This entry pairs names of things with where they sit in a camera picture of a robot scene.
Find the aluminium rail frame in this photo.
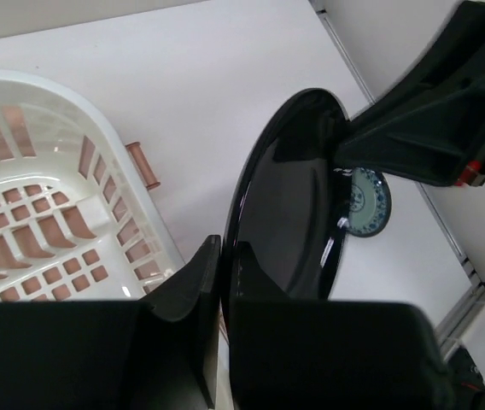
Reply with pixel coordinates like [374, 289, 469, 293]
[313, 1, 485, 344]

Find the white pink dish rack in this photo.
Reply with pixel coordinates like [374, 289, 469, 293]
[0, 70, 184, 302]

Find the black plate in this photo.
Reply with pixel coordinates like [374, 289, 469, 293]
[223, 88, 352, 300]

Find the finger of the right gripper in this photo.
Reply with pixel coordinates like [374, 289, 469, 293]
[318, 109, 345, 145]
[335, 1, 484, 187]

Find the blue patterned plate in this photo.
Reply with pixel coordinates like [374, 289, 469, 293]
[348, 167, 392, 237]

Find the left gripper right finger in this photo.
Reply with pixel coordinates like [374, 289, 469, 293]
[225, 242, 289, 308]

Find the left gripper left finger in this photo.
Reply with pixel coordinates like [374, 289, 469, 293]
[139, 235, 221, 408]

